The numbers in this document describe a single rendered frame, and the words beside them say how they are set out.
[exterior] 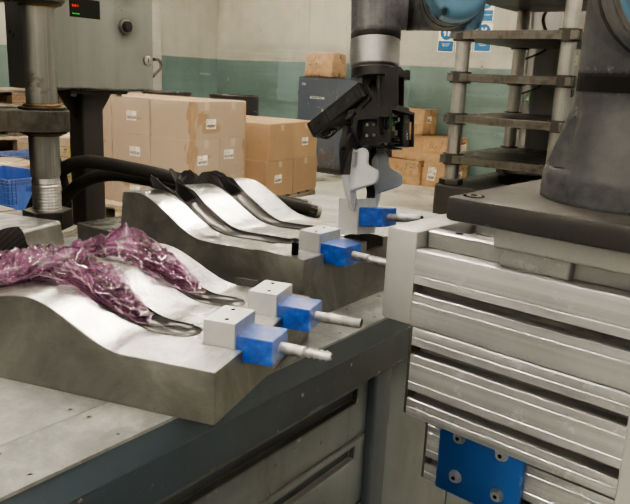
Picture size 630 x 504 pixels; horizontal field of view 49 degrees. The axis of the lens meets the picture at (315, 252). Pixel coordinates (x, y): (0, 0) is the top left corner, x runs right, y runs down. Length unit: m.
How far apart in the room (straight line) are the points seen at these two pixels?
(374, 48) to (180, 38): 8.83
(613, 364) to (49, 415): 0.50
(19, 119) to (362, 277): 0.78
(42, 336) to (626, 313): 0.54
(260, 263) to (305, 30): 8.35
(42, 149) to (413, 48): 7.07
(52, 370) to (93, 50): 1.09
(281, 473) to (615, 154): 0.64
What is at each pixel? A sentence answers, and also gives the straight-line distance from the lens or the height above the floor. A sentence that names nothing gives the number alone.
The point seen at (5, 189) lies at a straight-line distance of 4.69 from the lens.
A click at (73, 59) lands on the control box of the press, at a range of 1.71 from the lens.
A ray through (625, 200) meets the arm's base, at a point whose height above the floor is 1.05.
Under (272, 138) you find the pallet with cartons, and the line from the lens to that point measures 5.66.
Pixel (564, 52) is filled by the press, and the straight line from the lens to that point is 4.89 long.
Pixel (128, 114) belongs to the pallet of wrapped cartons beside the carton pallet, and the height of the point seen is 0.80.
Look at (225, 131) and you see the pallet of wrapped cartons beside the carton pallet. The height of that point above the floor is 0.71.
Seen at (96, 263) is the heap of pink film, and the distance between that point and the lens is 0.82.
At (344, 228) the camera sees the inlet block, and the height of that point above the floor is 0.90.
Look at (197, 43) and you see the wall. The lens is 10.04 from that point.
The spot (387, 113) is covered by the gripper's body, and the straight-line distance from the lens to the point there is 1.02.
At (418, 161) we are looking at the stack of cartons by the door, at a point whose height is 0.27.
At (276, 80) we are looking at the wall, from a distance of 9.53.
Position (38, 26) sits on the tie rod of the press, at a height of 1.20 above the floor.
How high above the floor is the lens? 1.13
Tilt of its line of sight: 14 degrees down
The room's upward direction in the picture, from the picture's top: 3 degrees clockwise
